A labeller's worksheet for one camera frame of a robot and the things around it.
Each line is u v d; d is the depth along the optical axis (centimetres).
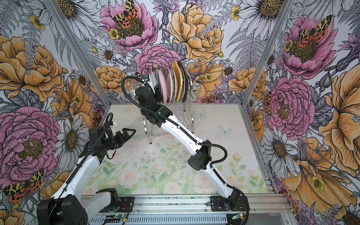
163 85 72
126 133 72
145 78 61
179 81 76
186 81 77
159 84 72
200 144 54
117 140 73
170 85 73
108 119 73
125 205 73
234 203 64
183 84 74
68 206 39
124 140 72
